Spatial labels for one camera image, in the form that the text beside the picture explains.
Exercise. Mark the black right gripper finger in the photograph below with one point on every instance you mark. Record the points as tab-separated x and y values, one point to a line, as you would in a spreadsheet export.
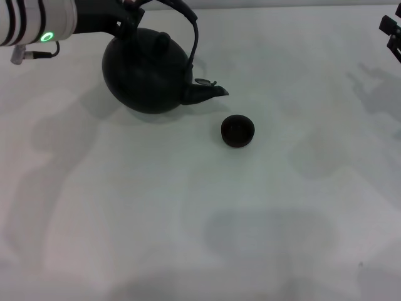
393	47

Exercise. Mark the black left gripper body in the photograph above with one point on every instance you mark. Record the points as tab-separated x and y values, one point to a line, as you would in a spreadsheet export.
94	15

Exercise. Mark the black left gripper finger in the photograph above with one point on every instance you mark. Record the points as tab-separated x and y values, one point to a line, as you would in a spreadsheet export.
128	23

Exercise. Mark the small dark teacup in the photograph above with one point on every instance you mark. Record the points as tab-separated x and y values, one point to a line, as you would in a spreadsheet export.
237	130

